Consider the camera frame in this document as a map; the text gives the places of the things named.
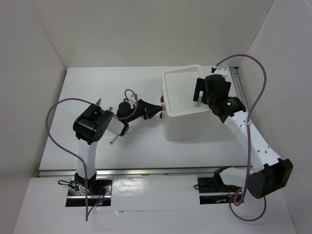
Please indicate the aluminium side rail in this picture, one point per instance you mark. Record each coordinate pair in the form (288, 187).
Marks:
(237, 85)

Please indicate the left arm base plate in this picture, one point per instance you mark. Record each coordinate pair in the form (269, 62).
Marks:
(99, 195)

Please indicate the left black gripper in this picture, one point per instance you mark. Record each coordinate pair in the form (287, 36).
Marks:
(144, 105)

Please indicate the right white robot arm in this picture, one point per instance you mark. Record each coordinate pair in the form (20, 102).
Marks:
(270, 171)

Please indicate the short silver combination wrench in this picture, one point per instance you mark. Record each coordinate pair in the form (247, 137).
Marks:
(113, 140)

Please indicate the aluminium front rail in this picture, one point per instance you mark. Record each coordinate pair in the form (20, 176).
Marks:
(133, 172)

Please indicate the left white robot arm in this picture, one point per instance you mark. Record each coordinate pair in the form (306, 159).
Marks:
(90, 127)

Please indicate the white bottom drawer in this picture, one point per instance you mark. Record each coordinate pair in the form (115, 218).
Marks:
(162, 115)

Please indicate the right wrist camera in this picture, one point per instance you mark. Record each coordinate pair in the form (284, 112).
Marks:
(220, 70)

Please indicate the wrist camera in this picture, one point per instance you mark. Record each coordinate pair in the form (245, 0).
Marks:
(132, 99)
(220, 70)

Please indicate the white drawer cabinet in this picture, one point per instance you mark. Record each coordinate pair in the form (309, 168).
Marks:
(184, 118)

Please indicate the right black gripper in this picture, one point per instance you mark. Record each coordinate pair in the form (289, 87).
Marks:
(200, 87)

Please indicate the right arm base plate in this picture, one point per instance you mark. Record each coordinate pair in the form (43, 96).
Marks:
(210, 192)

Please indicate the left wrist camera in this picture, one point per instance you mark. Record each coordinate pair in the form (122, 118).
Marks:
(132, 99)

